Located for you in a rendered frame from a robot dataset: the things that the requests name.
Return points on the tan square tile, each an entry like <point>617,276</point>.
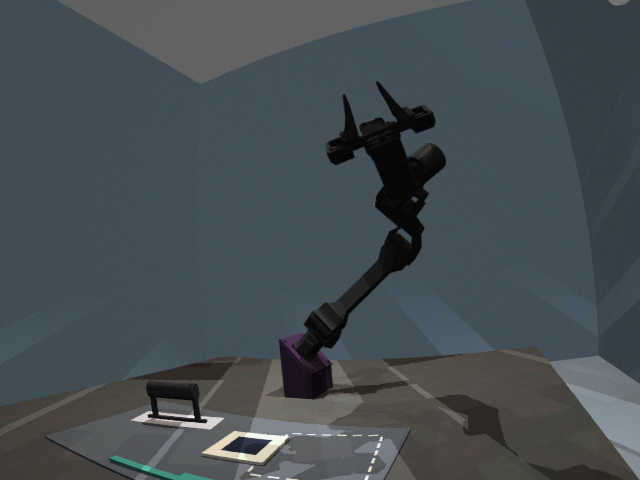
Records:
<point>244,447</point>

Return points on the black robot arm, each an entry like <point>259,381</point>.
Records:
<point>324,324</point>

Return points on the green trowel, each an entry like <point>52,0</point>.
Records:
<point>154,472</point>

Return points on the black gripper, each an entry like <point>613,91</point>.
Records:
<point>384,144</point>

